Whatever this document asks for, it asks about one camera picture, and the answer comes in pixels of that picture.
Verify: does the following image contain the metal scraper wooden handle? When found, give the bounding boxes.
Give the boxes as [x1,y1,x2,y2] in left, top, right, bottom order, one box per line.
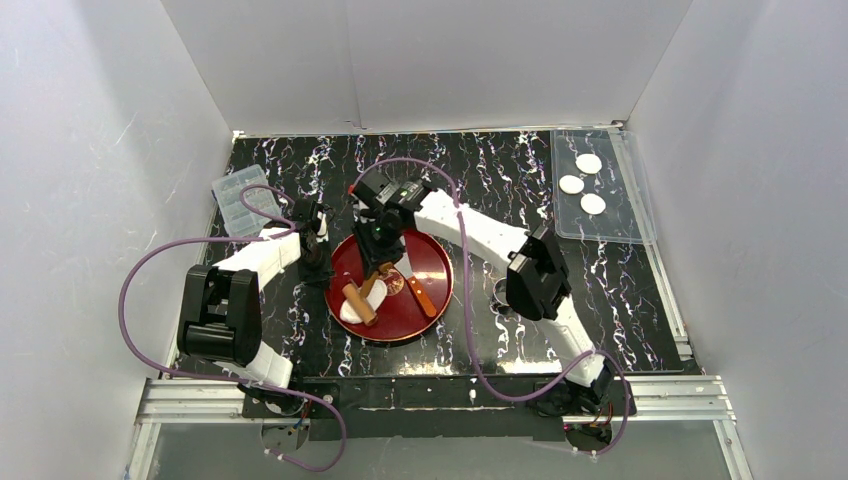
[394,253,437,318]

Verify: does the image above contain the clear plastic compartment box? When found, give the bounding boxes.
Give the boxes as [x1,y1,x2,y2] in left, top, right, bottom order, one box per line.
[211,164,285,240]

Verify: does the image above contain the round dumpling wrapper left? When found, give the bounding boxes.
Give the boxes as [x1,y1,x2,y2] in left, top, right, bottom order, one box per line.
[558,175,585,195]

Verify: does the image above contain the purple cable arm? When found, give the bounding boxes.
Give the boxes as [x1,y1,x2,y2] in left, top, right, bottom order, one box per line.
[117,184,348,473]
[354,157,632,458]

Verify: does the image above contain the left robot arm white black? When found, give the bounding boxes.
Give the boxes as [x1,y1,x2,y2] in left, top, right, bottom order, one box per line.
[177,200,334,388]

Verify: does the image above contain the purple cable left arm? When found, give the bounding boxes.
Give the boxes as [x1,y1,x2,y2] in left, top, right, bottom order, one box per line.
[117,184,348,473]

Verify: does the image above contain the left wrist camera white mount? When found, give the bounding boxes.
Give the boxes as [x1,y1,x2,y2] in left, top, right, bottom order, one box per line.
[314,211,329,243]

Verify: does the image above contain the round dumpling wrapper far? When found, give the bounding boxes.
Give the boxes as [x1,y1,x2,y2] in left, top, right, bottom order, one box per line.
[575,153,603,175]

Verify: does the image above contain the wooden double-ended pastry roller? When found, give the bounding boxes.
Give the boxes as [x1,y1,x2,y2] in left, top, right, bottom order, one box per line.
[340,263,393,326]

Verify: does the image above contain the clear acrylic tray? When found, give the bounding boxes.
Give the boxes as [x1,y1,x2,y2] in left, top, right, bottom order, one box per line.
[551,128,656,245]

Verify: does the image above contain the round dumpling wrapper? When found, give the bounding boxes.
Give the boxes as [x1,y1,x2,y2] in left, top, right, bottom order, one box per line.
[580,193,607,215]
[575,153,603,175]
[558,175,585,195]

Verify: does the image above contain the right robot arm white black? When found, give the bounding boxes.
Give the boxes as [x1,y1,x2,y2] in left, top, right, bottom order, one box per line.
[349,167,614,406]

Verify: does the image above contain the round dumpling wrapper near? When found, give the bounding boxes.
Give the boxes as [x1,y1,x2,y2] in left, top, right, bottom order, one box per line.
[580,193,607,215]

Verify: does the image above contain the white dough lump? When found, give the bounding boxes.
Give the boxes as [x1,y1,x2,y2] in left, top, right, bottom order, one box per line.
[340,279,388,326]

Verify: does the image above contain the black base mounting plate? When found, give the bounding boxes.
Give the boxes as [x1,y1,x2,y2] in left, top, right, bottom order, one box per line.
[238,374,637,443]

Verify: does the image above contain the red round lacquer plate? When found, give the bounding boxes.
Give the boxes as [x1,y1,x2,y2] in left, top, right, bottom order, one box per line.
[324,232,454,342]

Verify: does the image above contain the aluminium frame rail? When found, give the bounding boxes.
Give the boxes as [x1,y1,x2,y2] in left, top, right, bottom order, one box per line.
[124,373,752,479]

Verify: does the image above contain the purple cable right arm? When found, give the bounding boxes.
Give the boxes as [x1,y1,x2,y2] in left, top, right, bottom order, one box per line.
[354,157,632,458]

